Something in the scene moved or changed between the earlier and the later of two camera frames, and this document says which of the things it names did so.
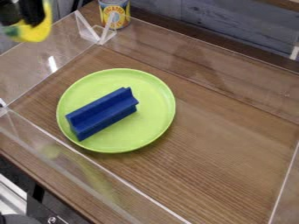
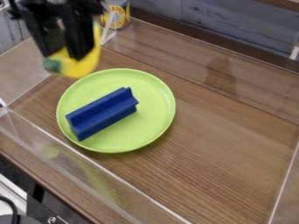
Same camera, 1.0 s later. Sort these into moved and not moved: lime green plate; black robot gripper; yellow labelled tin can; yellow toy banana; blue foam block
Moved: yellow toy banana; black robot gripper
Not moved: blue foam block; yellow labelled tin can; lime green plate
